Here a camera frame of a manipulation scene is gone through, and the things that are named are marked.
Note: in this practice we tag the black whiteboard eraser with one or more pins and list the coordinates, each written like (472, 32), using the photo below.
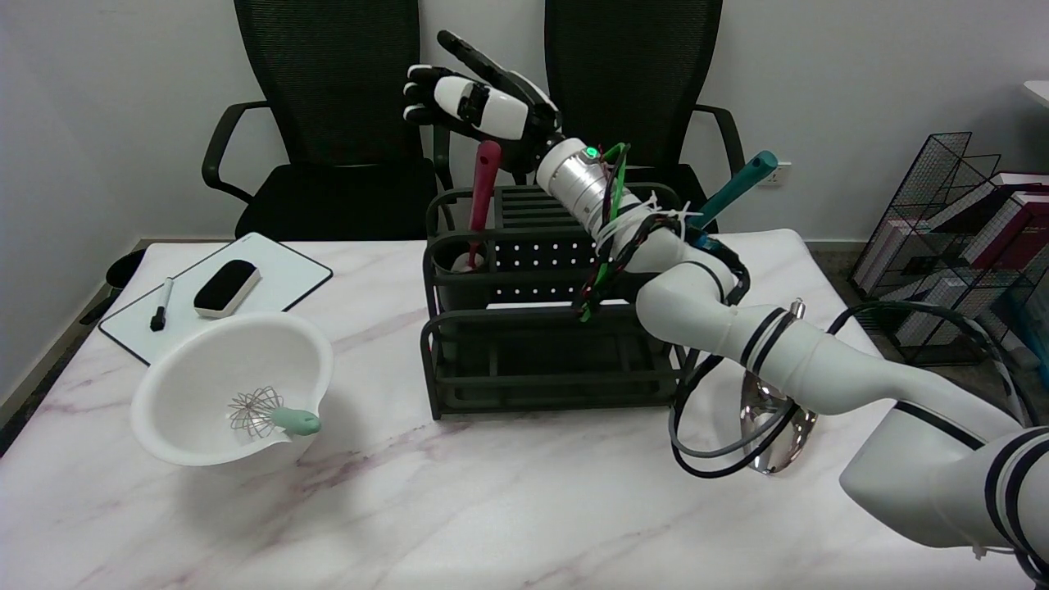
(227, 288)

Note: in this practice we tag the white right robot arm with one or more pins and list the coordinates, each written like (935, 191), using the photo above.
(778, 352)

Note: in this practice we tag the black mesh office chair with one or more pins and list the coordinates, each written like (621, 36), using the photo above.
(328, 123)
(631, 82)

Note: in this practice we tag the dark green kitchen storage rack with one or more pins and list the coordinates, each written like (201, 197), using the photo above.
(541, 328)

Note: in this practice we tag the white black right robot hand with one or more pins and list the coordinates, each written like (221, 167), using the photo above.
(483, 102)

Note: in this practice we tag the small white whiteboard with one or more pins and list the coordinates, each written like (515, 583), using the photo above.
(215, 295)

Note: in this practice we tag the white wall socket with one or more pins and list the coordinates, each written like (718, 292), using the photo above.
(778, 174)

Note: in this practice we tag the shiny metal scoop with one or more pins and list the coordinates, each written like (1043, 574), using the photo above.
(774, 426)

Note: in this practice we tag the stack of boxed books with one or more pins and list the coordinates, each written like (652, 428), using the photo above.
(1004, 254)

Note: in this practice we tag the black marker pen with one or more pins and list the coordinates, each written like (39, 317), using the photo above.
(161, 305)

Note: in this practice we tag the white mixing bowl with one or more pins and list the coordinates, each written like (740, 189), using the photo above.
(233, 387)

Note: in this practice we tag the pink sponge bottle brush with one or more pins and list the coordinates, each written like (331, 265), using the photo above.
(482, 201)

